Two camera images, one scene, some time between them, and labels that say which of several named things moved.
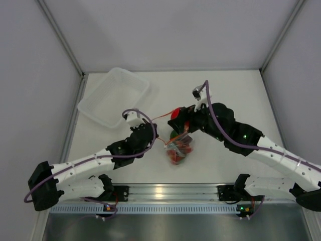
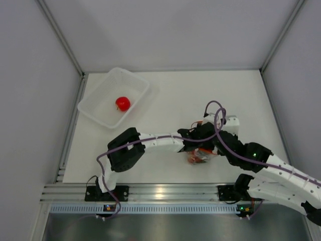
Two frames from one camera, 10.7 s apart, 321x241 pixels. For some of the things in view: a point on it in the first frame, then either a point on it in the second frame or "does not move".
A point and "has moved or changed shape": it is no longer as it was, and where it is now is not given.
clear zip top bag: (180, 145) has moved or changed shape
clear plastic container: (116, 92) does not move
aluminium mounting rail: (174, 192) does not move
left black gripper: (148, 125) -> (210, 144)
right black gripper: (186, 114) -> (219, 152)
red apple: (175, 113) -> (123, 103)
